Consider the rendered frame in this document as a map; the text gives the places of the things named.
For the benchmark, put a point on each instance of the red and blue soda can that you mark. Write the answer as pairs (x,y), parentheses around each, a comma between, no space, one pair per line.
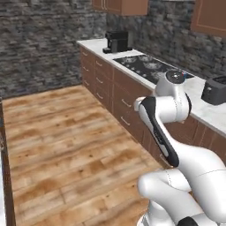
(184,74)

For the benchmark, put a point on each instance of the brown wall cupboard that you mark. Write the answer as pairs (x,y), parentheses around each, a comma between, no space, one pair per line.
(123,6)
(210,16)

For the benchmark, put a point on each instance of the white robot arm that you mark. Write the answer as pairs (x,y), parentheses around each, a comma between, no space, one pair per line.
(203,173)

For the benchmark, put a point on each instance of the wide brown panel under hob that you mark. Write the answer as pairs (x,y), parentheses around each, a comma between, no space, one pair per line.
(129,84)

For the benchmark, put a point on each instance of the black toaster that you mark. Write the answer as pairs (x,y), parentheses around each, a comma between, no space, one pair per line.
(214,90)

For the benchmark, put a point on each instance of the brown cupboard door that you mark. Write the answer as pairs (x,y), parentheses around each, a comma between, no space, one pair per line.
(151,144)
(209,137)

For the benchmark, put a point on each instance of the black coffee machine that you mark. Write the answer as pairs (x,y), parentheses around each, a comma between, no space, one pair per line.
(117,41)

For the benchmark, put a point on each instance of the dark brown counter cabinet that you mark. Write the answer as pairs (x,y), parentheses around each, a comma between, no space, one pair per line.
(6,164)

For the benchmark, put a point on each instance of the black hob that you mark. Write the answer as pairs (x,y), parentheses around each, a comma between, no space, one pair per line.
(147,67)

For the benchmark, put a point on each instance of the wide brown drawer front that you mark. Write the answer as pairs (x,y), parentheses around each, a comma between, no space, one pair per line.
(129,129)
(123,97)

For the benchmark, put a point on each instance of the narrow brown drawer front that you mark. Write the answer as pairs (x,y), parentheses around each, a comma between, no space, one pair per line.
(88,72)
(88,56)
(89,86)

